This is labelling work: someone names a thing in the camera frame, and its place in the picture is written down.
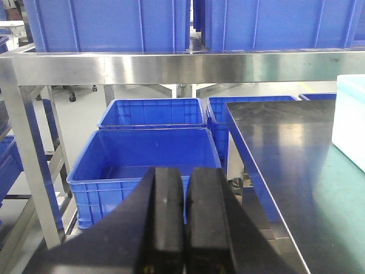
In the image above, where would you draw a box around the stainless steel shelf rack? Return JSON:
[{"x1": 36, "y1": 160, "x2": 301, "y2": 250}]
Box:
[{"x1": 0, "y1": 47, "x2": 365, "y2": 274}]

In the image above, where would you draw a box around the blue bin upper left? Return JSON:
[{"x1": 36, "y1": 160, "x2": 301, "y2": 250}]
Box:
[{"x1": 24, "y1": 1, "x2": 190, "y2": 53}]

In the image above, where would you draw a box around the blue bin left edge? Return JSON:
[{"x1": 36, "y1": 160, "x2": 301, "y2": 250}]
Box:
[{"x1": 1, "y1": 135, "x2": 24, "y2": 202}]

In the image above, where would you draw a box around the blue bin far right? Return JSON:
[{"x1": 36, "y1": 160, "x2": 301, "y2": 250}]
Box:
[{"x1": 298, "y1": 92, "x2": 336, "y2": 100}]

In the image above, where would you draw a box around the blue bin lower back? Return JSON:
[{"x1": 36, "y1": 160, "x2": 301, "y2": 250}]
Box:
[{"x1": 98, "y1": 98, "x2": 207, "y2": 130}]

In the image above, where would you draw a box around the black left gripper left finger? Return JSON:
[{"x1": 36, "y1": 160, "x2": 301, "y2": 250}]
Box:
[{"x1": 24, "y1": 167, "x2": 184, "y2": 273}]

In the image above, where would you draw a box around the light blue plastic tray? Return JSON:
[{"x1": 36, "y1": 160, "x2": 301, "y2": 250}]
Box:
[{"x1": 332, "y1": 74, "x2": 364, "y2": 171}]

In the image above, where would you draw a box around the blue bin lower front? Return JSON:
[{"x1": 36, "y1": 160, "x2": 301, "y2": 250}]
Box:
[{"x1": 67, "y1": 128, "x2": 221, "y2": 229}]

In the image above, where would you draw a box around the blue bin upper right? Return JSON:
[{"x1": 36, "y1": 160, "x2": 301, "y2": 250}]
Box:
[{"x1": 193, "y1": 1, "x2": 364, "y2": 51}]

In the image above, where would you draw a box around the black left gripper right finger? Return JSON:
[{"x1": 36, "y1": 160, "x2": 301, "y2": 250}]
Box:
[{"x1": 186, "y1": 168, "x2": 301, "y2": 273}]

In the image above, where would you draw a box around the blue bin behind table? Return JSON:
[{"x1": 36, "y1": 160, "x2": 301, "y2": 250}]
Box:
[{"x1": 206, "y1": 95, "x2": 298, "y2": 161}]

